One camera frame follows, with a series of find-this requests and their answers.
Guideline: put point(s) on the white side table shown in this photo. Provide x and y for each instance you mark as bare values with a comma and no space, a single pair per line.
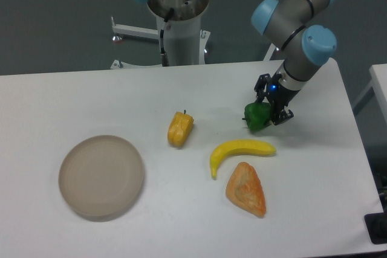
376,87

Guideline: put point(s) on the yellow toy banana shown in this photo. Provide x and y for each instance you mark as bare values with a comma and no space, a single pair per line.
238,147

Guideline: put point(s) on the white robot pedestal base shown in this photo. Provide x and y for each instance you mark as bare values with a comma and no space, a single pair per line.
180,38

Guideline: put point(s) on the green toy pepper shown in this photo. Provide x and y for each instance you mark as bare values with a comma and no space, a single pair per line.
257,116

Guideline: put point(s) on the orange toy pastry triangle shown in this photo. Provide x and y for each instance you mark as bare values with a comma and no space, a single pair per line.
244,190

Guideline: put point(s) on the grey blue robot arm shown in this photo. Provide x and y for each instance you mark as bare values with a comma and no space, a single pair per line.
284,23

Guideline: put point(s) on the black device at edge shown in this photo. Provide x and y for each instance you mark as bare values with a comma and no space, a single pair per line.
376,226

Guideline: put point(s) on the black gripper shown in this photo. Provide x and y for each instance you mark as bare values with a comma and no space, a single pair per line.
277,92

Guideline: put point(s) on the beige round plate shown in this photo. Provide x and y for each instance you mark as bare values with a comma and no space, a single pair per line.
101,177

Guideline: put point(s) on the yellow toy pepper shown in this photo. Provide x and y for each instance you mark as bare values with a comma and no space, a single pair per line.
179,129

